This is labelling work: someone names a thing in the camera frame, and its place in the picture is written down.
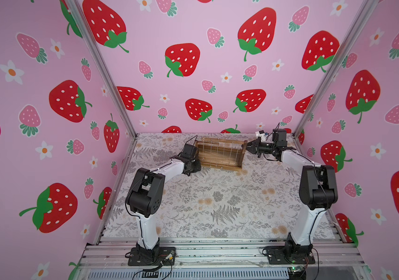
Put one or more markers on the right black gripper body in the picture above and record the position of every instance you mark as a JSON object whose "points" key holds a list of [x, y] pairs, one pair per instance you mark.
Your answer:
{"points": [[259, 148]]}

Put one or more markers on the wooden jewelry display stand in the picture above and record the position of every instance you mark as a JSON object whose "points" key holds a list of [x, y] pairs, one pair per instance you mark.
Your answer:
{"points": [[221, 154]]}

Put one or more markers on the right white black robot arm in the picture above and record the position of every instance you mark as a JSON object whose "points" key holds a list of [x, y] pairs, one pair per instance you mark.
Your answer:
{"points": [[317, 188]]}

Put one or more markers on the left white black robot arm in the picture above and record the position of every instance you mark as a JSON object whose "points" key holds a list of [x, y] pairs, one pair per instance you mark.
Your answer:
{"points": [[145, 195]]}

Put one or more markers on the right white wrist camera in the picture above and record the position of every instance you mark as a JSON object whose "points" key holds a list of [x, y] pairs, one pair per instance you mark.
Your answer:
{"points": [[261, 134]]}

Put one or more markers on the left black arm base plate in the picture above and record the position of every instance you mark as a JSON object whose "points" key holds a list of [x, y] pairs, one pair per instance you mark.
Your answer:
{"points": [[139, 256]]}

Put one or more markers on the aluminium rail frame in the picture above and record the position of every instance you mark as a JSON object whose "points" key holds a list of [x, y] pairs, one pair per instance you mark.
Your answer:
{"points": [[223, 259]]}

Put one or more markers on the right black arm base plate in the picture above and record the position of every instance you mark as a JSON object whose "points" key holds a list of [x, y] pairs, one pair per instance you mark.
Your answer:
{"points": [[284, 255]]}

